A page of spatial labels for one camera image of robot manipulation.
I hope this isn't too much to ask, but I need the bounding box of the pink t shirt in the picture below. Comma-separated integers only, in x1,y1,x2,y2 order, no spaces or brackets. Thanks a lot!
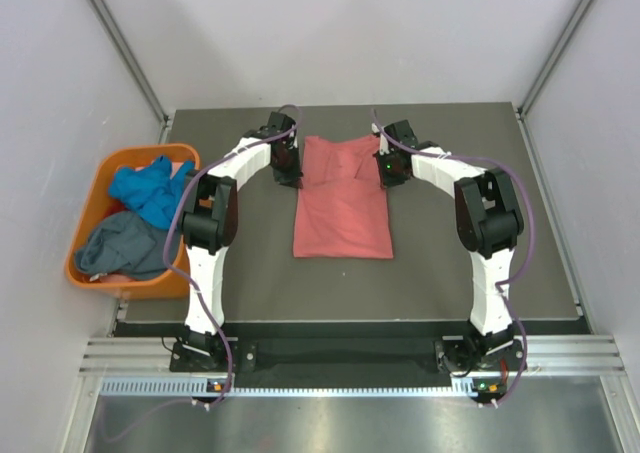
293,134,394,260

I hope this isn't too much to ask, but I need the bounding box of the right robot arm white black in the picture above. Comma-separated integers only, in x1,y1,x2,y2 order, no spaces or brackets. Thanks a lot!
372,120,532,369

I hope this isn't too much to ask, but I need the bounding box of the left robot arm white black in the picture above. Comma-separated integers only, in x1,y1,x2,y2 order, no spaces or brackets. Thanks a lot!
174,110,302,370

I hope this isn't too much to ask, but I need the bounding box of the orange plastic bin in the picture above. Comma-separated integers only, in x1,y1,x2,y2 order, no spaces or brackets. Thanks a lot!
65,143,200,300

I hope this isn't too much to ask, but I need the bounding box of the grey blue t shirt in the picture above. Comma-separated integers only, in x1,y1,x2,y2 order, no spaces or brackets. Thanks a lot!
73,211,167,281

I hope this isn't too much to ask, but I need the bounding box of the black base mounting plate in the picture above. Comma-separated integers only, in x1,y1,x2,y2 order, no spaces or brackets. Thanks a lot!
170,337,523,387

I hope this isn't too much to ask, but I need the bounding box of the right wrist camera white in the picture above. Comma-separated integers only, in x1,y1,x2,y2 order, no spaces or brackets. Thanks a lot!
371,122,389,156

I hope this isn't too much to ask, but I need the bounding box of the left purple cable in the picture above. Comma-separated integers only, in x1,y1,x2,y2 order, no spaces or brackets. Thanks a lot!
162,103,302,407

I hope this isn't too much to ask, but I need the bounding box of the left aluminium frame post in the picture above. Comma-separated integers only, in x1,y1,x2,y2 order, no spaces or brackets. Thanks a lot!
86,0,172,144

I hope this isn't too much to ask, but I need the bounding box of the aluminium frame post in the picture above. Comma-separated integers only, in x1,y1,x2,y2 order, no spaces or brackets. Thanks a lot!
86,0,172,144
514,0,614,122

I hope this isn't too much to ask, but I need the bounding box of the right aluminium frame post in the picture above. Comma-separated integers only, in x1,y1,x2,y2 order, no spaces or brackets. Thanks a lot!
514,0,614,122

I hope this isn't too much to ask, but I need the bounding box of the slotted cable duct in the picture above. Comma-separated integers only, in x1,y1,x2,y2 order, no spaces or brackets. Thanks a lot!
100,376,498,399

